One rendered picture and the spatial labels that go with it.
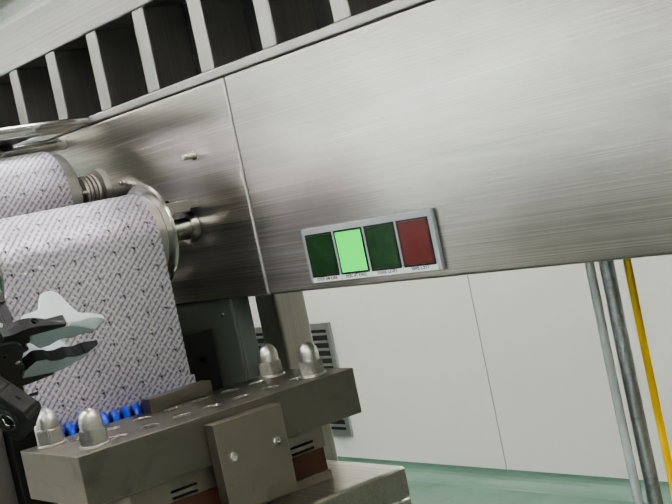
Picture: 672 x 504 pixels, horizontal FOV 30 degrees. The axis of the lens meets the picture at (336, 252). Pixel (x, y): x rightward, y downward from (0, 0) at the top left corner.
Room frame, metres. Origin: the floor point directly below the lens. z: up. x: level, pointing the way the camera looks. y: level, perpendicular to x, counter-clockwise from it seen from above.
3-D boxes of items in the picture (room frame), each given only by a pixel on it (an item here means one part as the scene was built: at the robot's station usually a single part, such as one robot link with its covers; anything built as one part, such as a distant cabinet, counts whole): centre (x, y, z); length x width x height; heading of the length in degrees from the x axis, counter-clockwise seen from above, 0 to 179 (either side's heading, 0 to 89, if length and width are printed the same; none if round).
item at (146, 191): (1.77, 0.25, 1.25); 0.15 x 0.01 x 0.15; 37
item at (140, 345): (1.64, 0.32, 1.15); 0.23 x 0.01 x 0.18; 127
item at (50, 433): (1.50, 0.38, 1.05); 0.04 x 0.04 x 0.04
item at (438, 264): (1.50, -0.04, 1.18); 0.25 x 0.01 x 0.07; 37
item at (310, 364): (1.63, 0.06, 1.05); 0.04 x 0.04 x 0.04
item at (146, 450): (1.57, 0.22, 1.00); 0.40 x 0.16 x 0.06; 127
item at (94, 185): (1.99, 0.37, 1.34); 0.07 x 0.07 x 0.07; 37
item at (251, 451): (1.50, 0.15, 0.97); 0.10 x 0.03 x 0.11; 127
